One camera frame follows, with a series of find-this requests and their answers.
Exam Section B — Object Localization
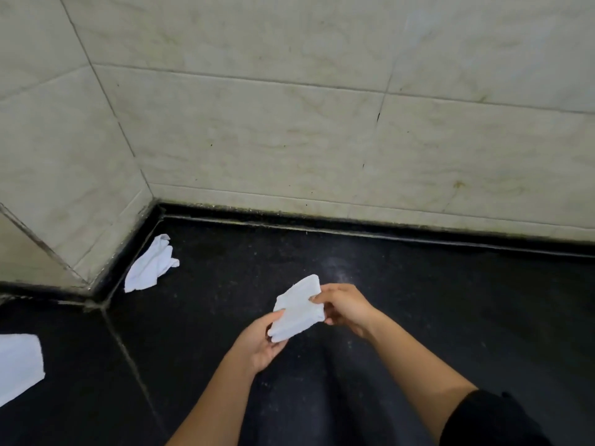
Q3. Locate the person's right hand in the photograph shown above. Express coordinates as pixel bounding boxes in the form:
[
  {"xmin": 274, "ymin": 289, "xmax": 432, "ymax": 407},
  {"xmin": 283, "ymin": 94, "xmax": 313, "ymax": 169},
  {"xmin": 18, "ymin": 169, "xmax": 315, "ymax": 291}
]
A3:
[{"xmin": 309, "ymin": 282, "xmax": 380, "ymax": 339}]

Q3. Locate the person's left hand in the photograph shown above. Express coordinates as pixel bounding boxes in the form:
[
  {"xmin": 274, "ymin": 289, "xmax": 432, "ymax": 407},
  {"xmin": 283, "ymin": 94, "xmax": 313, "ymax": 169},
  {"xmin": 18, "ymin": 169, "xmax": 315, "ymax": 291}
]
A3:
[{"xmin": 230, "ymin": 309, "xmax": 290, "ymax": 375}]

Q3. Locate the white terry cloth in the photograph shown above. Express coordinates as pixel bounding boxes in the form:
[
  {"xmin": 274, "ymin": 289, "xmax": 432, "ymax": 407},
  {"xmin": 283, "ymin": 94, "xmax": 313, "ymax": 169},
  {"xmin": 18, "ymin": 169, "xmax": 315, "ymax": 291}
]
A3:
[{"xmin": 267, "ymin": 274, "xmax": 325, "ymax": 343}]

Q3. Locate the group of white cloths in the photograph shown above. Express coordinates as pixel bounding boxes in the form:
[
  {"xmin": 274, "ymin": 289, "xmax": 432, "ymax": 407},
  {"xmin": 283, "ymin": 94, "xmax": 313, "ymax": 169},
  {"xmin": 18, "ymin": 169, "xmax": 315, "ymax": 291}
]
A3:
[{"xmin": 0, "ymin": 234, "xmax": 180, "ymax": 407}]

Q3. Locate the person's right forearm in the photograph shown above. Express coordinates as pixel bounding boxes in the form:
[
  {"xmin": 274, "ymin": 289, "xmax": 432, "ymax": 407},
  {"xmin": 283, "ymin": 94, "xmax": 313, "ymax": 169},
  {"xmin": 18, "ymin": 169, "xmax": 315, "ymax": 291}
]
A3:
[{"xmin": 364, "ymin": 310, "xmax": 480, "ymax": 442}]

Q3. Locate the person's left forearm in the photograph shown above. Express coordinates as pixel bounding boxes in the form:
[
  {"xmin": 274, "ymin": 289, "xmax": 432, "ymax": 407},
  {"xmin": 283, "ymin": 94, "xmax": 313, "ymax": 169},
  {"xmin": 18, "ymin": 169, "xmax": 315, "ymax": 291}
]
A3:
[{"xmin": 165, "ymin": 355, "xmax": 257, "ymax": 446}]

